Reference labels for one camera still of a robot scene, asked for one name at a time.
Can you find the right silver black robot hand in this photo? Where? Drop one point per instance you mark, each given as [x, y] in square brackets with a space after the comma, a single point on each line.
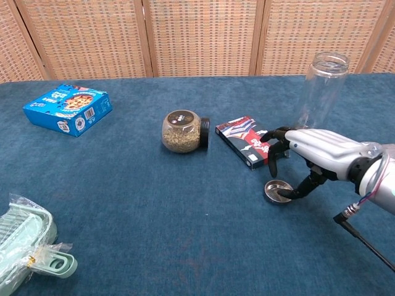
[321, 148]

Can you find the small metal strainer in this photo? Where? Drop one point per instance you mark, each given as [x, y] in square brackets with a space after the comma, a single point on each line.
[271, 188]

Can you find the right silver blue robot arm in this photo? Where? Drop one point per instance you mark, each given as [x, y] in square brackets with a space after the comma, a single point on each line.
[379, 182]

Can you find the clear glass jar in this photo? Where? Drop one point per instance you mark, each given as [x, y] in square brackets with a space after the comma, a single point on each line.
[324, 92]

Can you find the black red card box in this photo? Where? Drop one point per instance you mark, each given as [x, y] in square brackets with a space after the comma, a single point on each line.
[237, 138]

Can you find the woven rattan screen panel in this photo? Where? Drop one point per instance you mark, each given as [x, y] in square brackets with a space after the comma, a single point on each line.
[293, 37]
[200, 37]
[86, 37]
[12, 46]
[387, 55]

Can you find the tea jar with black lid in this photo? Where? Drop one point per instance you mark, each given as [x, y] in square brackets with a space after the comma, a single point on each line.
[182, 135]

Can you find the blue carpet table cover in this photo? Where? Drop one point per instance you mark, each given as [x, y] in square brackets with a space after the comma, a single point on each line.
[154, 216]

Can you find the blue cookie box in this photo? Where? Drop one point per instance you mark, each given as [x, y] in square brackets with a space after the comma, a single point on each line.
[71, 105]

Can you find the green dustpan in plastic wrap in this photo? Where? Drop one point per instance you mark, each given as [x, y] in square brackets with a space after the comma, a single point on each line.
[18, 240]

